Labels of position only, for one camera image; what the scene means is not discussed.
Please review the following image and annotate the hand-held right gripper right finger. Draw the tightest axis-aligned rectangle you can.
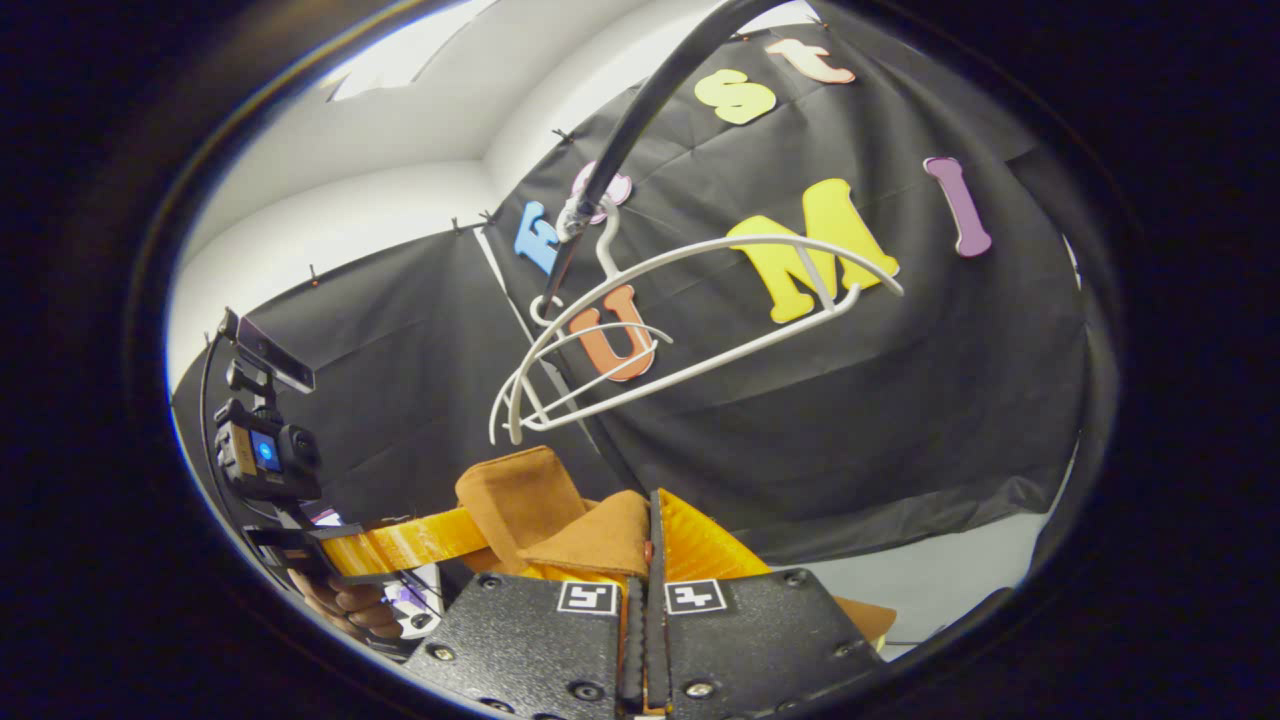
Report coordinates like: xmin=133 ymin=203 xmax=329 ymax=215
xmin=650 ymin=488 xmax=886 ymax=720

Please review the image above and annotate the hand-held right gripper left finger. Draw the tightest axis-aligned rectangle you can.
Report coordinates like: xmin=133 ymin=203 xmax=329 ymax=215
xmin=405 ymin=562 xmax=646 ymax=720

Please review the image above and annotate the brown collared shirt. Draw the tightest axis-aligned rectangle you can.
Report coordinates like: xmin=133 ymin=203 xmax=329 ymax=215
xmin=455 ymin=445 xmax=896 ymax=641

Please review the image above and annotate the small white clothes hanger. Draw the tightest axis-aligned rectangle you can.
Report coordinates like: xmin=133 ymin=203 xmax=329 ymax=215
xmin=490 ymin=295 xmax=673 ymax=446

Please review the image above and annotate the large white clothes hanger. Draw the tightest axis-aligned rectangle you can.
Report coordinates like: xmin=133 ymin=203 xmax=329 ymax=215
xmin=505 ymin=200 xmax=906 ymax=446

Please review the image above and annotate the black clothes rack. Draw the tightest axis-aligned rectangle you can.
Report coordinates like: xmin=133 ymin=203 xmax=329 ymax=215
xmin=540 ymin=0 xmax=791 ymax=306

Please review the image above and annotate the black backdrop cloth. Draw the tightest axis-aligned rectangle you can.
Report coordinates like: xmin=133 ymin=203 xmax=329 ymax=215
xmin=170 ymin=0 xmax=1101 ymax=566

